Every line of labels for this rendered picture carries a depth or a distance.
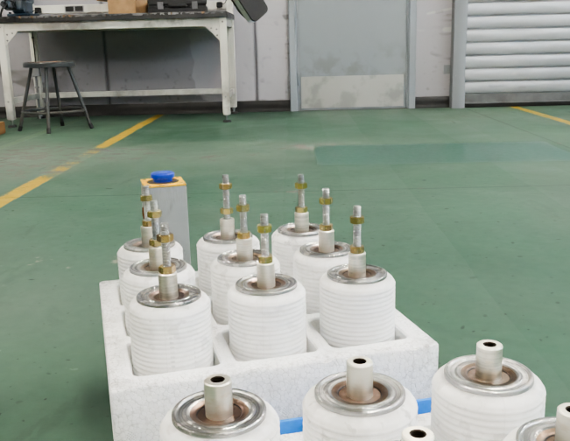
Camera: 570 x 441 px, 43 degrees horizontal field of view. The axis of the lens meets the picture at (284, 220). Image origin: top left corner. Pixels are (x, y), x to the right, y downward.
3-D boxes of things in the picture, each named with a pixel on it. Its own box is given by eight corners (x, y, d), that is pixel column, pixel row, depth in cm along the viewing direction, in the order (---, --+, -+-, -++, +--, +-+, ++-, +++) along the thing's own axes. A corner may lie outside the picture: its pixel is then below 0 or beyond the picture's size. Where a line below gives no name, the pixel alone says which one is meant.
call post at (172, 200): (156, 363, 126) (143, 188, 118) (151, 347, 132) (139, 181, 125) (196, 357, 127) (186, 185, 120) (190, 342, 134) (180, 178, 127)
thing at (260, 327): (257, 448, 85) (252, 304, 81) (219, 416, 93) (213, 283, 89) (323, 423, 91) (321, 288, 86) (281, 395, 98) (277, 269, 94)
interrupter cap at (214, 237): (263, 237, 110) (263, 233, 110) (228, 248, 105) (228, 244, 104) (227, 230, 115) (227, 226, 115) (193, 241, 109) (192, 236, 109)
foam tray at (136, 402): (123, 536, 81) (109, 391, 77) (108, 385, 118) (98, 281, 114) (435, 474, 91) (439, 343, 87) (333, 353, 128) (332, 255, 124)
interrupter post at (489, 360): (482, 387, 61) (483, 351, 61) (468, 374, 64) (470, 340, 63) (507, 383, 62) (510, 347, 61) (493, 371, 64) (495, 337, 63)
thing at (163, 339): (197, 462, 83) (188, 315, 79) (123, 450, 86) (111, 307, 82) (228, 421, 92) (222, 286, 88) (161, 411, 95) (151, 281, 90)
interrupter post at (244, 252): (240, 264, 97) (239, 241, 96) (233, 260, 99) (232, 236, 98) (256, 262, 98) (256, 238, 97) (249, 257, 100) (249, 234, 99)
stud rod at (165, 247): (170, 287, 84) (165, 224, 82) (162, 286, 84) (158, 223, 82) (173, 283, 85) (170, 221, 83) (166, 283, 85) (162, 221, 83)
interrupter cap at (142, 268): (130, 282, 91) (130, 276, 91) (128, 264, 98) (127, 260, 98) (190, 276, 93) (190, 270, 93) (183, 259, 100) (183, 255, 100)
